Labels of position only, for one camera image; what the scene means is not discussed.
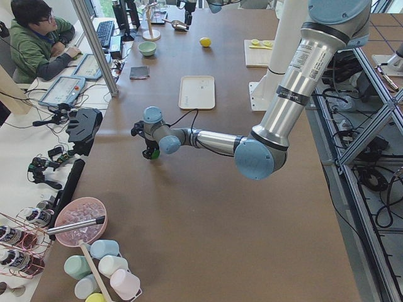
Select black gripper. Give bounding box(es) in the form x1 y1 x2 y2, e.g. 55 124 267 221
131 121 159 159

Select green lime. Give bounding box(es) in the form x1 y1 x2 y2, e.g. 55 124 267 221
151 149 160 160

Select yellow lemon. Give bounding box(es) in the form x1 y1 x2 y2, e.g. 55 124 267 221
199 36 212 48

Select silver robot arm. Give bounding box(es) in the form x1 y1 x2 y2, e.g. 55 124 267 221
131 1 372 180
176 0 241 30

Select cream rabbit tray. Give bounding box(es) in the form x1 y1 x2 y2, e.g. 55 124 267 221
178 75 215 110

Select metal scoop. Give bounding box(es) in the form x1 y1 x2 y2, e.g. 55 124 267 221
162 18 188 32

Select wooden mug tree stand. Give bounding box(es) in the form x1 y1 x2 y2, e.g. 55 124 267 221
142 3 161 42

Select light green bowl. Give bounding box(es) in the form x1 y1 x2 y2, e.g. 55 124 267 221
137 41 157 57

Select yellow plastic knife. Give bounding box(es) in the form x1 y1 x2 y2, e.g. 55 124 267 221
248 45 272 50

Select grey folded cloth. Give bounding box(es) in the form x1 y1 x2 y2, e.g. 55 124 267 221
129 65 149 80

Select bamboo cutting board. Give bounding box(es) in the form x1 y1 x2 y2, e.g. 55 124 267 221
244 39 274 68

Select metal tongs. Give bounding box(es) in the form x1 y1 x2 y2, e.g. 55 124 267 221
46 216 106 235

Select lemon slice lower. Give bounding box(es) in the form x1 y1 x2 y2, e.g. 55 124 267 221
262 40 273 47

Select black keyboard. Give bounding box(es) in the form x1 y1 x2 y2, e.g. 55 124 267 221
96 20 115 48

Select pink bowl with ice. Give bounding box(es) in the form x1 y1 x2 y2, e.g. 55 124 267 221
55 197 108 247

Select teach pendant far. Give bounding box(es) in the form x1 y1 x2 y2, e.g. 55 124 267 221
72 53 102 81

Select teach pendant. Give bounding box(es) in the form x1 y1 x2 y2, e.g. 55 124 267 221
38 76 86 108
72 53 102 81

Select teach pendant near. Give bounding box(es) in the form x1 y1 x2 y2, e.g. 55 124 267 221
38 76 86 108

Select light blue plastic cup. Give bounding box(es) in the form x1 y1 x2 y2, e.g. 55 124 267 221
90 240 120 260

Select white plastic cup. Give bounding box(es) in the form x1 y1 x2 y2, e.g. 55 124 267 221
98 255 128 278

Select green plastic cup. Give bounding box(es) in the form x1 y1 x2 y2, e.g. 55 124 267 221
64 255 92 280

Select pink plastic cup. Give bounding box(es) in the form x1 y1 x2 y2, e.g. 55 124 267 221
110 269 140 301

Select person in green jacket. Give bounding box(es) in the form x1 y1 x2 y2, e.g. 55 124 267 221
9 0 81 84

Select yellow plastic cup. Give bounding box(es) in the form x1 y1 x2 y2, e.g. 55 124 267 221
85 293 106 302

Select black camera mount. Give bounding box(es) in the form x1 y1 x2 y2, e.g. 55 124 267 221
65 108 103 157

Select aluminium frame post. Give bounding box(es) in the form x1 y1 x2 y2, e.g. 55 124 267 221
71 0 118 97

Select copper wire bottle rack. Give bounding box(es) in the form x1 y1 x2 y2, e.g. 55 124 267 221
1 208 52 279

